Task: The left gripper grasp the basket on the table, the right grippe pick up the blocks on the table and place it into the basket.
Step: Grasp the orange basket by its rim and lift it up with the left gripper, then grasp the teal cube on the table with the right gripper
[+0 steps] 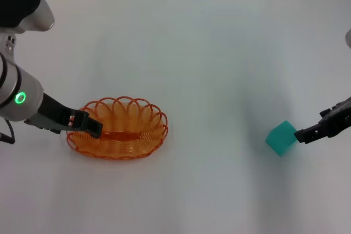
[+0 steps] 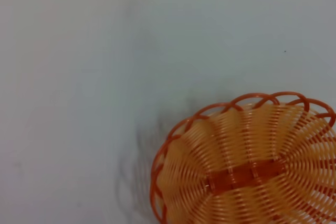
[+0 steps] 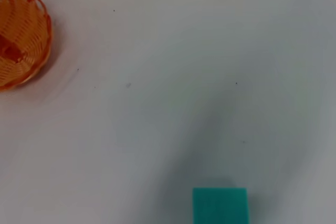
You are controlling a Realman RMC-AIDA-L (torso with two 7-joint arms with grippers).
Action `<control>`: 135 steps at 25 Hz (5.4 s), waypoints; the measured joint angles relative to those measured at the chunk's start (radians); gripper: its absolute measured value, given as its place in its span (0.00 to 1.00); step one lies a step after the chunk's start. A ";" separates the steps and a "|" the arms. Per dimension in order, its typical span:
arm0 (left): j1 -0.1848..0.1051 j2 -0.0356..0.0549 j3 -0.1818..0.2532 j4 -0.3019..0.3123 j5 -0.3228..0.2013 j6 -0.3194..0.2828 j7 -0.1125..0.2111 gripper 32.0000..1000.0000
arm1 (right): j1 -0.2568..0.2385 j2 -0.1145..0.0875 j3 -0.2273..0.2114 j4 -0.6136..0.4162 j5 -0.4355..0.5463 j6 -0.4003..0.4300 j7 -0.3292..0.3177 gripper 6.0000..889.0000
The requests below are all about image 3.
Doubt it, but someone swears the orange woven plastic basket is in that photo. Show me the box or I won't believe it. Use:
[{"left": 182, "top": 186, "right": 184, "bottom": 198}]
[{"left": 0, "top": 0, "right": 54, "bottom": 92}]

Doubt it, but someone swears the teal foam cube block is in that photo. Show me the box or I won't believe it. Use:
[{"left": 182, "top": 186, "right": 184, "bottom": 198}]
[{"left": 192, "top": 187, "right": 248, "bottom": 224}]

